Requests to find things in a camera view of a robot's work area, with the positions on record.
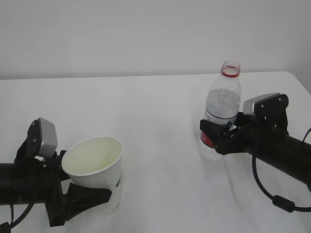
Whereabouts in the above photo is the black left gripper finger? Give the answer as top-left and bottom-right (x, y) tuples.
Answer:
(63, 183), (112, 221)

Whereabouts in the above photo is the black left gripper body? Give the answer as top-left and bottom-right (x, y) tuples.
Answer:
(35, 150), (69, 227)

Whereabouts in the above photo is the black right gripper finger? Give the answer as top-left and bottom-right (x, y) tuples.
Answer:
(234, 112), (244, 127)
(200, 119), (225, 148)

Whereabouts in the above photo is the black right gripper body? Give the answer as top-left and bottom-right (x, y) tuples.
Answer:
(216, 125), (259, 155)

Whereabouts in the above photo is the clear Nongfu Spring water bottle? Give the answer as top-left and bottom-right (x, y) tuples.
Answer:
(199, 60), (242, 160)

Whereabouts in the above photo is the white paper coffee cup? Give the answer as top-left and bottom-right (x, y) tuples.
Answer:
(61, 136), (123, 214)

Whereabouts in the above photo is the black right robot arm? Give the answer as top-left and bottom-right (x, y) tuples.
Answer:
(200, 112), (311, 186)

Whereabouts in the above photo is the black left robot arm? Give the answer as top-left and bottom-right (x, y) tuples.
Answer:
(0, 142), (112, 233)

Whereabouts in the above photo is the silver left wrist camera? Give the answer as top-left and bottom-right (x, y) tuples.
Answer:
(26, 117), (58, 159)

